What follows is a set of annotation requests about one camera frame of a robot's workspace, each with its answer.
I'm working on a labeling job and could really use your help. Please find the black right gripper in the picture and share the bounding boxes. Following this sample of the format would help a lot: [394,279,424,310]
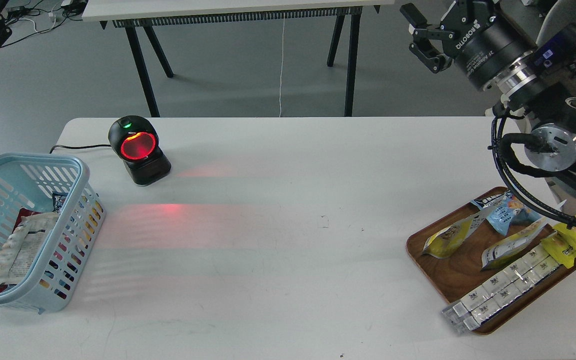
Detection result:
[400,0,536,91]

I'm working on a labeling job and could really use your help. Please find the yellow white snack pouch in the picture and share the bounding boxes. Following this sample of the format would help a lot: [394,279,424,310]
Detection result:
[422,212,486,259]

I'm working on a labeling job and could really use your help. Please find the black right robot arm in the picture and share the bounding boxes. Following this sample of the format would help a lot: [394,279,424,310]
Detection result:
[400,0,576,229]

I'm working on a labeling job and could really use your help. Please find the dark blue pack in basket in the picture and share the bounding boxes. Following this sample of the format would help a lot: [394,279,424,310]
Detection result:
[52,191,69,214]

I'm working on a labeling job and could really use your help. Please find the light blue plastic basket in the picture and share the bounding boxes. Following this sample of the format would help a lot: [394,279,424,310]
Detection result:
[0,153,107,313]

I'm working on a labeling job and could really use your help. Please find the blue snack bag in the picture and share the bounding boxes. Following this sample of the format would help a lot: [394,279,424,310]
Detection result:
[470,190,542,236]

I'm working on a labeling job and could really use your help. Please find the white wrapper in basket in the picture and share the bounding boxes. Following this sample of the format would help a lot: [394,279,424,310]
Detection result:
[0,212,59,286]

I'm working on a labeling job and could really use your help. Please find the red snack pack in basket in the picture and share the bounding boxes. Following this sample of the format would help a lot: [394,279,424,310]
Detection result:
[0,208,40,293]

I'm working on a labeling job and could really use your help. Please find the yellow cartoon snack bag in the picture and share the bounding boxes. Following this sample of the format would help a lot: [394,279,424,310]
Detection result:
[541,223,576,269]

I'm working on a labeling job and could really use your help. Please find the white snack strip pack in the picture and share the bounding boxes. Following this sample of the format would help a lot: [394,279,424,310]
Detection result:
[441,244,562,334]

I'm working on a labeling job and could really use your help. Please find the background white table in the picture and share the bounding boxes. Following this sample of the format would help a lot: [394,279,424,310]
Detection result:
[82,0,390,117]

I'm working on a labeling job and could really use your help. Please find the black barcode scanner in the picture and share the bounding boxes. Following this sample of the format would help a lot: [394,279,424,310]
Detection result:
[109,115,172,186]

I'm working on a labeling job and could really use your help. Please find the yellow white pouch on tray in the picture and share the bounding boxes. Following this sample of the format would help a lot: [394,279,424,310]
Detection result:
[481,217,547,271]

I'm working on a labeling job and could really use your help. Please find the wooden tray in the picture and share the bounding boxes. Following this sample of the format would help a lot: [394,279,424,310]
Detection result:
[406,203,576,335]

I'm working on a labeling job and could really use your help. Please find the floor cables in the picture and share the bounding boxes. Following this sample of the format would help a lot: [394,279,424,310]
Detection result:
[3,0,88,36]

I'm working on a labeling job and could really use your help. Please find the black scanner cable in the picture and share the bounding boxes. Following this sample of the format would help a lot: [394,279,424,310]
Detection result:
[50,144,112,154]

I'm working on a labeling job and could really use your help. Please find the white hanging cable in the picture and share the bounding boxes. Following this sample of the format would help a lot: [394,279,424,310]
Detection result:
[279,18,286,118]

